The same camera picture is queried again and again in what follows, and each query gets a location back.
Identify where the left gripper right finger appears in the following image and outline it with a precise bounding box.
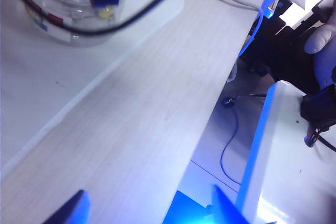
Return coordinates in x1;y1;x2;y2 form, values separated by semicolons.
211;184;253;224

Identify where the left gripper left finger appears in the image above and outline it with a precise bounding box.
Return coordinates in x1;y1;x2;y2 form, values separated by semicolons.
39;189;91;224

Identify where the round transparent plastic box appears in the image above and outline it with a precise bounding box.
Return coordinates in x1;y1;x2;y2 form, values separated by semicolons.
22;0;131;48

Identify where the white gloved operator hand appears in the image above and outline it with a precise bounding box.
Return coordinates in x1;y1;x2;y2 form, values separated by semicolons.
304;0;336;88

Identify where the white mat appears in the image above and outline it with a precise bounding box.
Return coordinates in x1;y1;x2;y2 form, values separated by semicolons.
0;0;186;175

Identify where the black chair caster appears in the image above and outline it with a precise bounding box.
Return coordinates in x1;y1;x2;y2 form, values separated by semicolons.
223;92;268;107

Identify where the black connector block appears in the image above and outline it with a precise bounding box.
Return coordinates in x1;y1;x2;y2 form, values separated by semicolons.
300;84;336;132

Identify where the person in black clothing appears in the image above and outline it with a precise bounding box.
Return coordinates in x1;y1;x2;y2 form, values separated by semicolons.
240;0;336;96

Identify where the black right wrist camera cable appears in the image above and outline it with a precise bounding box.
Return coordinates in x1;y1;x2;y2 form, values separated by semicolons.
0;0;191;37

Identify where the thin blue floor cable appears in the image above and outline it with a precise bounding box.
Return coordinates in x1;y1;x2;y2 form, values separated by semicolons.
220;107;242;186

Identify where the red and black wire bundle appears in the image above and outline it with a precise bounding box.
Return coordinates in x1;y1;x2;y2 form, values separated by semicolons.
303;126;336;154

